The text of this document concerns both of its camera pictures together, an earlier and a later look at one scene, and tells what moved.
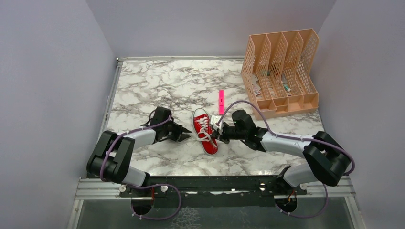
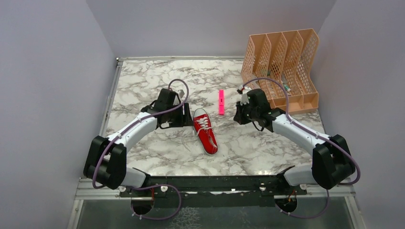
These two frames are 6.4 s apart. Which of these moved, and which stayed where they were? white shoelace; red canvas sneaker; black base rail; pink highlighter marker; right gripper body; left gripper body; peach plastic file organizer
Moved: white shoelace; left gripper body; right gripper body
Stayed: pink highlighter marker; black base rail; red canvas sneaker; peach plastic file organizer
